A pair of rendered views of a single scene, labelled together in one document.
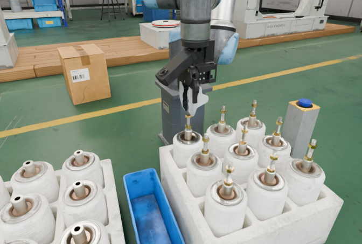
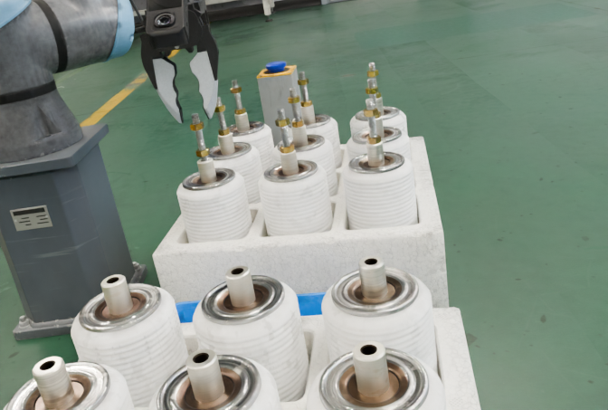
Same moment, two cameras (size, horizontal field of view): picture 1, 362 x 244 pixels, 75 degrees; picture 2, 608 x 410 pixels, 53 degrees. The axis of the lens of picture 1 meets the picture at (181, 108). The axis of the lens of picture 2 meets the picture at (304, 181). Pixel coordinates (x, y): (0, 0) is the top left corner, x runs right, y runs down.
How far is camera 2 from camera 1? 62 cm
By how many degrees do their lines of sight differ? 54
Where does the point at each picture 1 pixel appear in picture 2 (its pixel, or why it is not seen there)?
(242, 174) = (331, 172)
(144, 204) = not seen: hidden behind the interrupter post
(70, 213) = (288, 319)
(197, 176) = (312, 191)
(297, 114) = (281, 87)
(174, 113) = (73, 214)
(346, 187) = not seen: hidden behind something
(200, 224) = (386, 232)
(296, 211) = (417, 164)
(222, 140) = (252, 158)
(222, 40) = not seen: outside the picture
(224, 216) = (408, 183)
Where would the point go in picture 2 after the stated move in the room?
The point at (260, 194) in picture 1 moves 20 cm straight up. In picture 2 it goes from (394, 148) to (380, 9)
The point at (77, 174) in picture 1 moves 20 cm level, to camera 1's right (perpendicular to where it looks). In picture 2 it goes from (166, 315) to (274, 219)
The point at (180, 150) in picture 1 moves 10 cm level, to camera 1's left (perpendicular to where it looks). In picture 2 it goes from (224, 201) to (179, 235)
